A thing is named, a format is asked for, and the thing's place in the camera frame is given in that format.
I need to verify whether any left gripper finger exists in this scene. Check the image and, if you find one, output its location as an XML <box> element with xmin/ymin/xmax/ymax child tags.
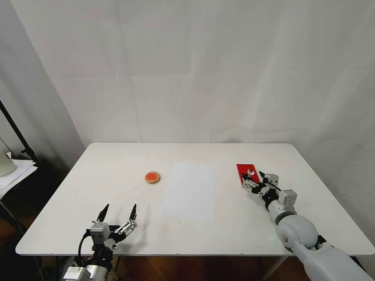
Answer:
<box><xmin>92</xmin><ymin>204</ymin><xmax>110</xmax><ymax>225</ymax></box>
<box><xmin>114</xmin><ymin>204</ymin><xmax>138</xmax><ymax>237</ymax></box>

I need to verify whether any red rectangular ink pad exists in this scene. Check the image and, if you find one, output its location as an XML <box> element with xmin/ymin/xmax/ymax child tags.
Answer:
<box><xmin>236</xmin><ymin>163</ymin><xmax>262</xmax><ymax>188</ymax></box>

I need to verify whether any round orange ink pad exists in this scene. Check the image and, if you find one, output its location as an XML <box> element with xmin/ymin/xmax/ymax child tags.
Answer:
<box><xmin>144</xmin><ymin>171</ymin><xmax>162</xmax><ymax>185</ymax></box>

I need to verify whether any white paper sheet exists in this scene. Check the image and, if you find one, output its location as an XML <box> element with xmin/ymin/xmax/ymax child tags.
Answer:
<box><xmin>164</xmin><ymin>162</ymin><xmax>216</xmax><ymax>223</ymax></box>

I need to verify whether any stack of white papers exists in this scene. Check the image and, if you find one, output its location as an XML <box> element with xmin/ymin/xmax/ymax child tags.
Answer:
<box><xmin>0</xmin><ymin>158</ymin><xmax>39</xmax><ymax>200</ymax></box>

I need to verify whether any black stand pole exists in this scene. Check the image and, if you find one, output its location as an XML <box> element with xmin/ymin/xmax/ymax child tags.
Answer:
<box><xmin>0</xmin><ymin>99</ymin><xmax>39</xmax><ymax>164</ymax></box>

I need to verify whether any white backdrop cloth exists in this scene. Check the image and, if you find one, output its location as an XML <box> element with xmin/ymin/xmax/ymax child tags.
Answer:
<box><xmin>0</xmin><ymin>0</ymin><xmax>375</xmax><ymax>153</ymax></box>

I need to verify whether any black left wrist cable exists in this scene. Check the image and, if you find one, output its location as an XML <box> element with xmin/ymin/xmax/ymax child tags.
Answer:
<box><xmin>77</xmin><ymin>229</ymin><xmax>92</xmax><ymax>266</ymax></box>

